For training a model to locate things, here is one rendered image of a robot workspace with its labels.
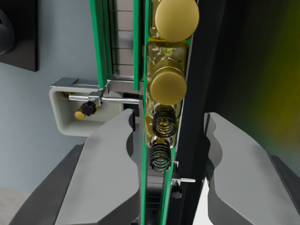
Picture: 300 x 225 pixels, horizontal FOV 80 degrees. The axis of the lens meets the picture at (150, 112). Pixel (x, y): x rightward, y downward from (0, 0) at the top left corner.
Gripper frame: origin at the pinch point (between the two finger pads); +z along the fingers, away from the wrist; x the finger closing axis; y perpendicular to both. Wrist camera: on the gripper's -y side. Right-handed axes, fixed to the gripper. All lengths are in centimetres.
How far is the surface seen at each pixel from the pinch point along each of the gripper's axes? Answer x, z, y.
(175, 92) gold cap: 0.6, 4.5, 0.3
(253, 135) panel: 12.1, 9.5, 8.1
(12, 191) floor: -172, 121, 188
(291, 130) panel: 12.2, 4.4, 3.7
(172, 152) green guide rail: 3.4, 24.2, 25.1
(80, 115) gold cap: -27, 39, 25
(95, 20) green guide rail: -12.6, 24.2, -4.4
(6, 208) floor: -195, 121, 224
